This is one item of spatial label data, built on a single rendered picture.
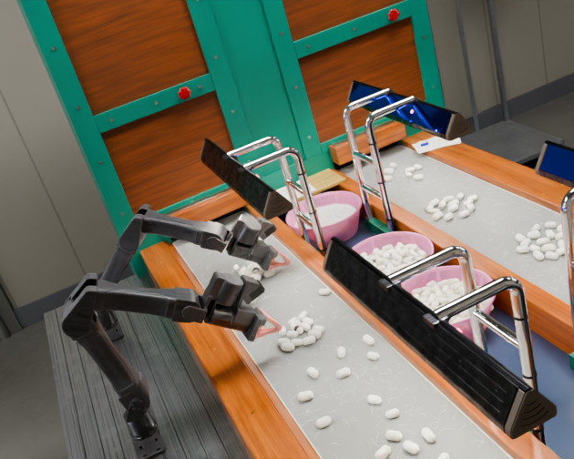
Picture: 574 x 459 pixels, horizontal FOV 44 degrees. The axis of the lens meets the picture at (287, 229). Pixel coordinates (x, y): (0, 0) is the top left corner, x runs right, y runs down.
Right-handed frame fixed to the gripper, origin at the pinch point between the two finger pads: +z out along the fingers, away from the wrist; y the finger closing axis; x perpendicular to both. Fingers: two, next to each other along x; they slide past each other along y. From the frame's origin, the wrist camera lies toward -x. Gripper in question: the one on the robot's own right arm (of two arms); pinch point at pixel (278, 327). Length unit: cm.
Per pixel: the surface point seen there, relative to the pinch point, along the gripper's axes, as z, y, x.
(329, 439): 1.4, -35.3, 8.6
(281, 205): -5.7, 12.7, -27.9
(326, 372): 8.4, -14.8, 2.7
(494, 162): 77, 42, -59
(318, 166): 42, 91, -33
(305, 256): 20.7, 36.6, -10.9
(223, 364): -8.8, 3.0, 14.0
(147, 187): -17, 92, -6
